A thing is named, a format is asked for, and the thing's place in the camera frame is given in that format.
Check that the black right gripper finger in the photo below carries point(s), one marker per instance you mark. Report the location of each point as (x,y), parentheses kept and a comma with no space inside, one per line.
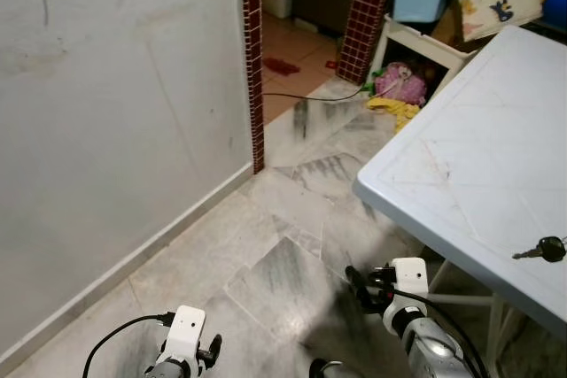
(356,281)

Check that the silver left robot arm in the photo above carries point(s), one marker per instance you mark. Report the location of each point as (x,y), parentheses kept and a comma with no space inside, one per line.
(164,369)

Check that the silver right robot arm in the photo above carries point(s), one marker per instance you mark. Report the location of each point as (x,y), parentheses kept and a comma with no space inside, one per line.
(434,350)

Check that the black robot foot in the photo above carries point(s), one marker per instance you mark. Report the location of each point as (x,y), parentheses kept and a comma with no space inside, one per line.
(324,369)

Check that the light grey plastic table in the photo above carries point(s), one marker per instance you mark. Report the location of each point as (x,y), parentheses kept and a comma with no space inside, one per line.
(478,148)

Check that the yellow crumpled cloth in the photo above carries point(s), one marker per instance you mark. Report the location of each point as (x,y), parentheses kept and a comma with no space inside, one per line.
(394,111)

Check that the black-headed key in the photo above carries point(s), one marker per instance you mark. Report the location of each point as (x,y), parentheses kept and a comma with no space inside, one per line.
(551,249)

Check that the pink crumpled cloth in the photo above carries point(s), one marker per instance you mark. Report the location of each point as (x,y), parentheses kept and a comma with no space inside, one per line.
(400,84)

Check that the red floor rag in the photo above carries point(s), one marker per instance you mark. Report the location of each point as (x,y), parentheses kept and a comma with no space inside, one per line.
(282,66)

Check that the red tiled pillar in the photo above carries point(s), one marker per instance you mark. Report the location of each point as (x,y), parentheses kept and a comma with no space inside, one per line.
(368,15)

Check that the white storage container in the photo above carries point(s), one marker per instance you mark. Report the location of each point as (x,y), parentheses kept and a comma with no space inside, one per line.
(276,1)

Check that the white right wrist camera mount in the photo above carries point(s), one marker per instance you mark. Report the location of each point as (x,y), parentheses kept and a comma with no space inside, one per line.
(410,277)

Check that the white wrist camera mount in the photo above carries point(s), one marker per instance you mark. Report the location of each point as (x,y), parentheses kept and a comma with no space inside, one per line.
(410,277)
(187,328)

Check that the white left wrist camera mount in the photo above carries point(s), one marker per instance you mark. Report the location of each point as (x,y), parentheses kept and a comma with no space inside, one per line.
(187,328)

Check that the white table leg frame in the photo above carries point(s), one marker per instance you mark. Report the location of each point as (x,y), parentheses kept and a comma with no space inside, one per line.
(461,300)

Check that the red tiled wall edge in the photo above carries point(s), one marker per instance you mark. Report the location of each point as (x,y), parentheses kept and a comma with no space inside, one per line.
(254,59)

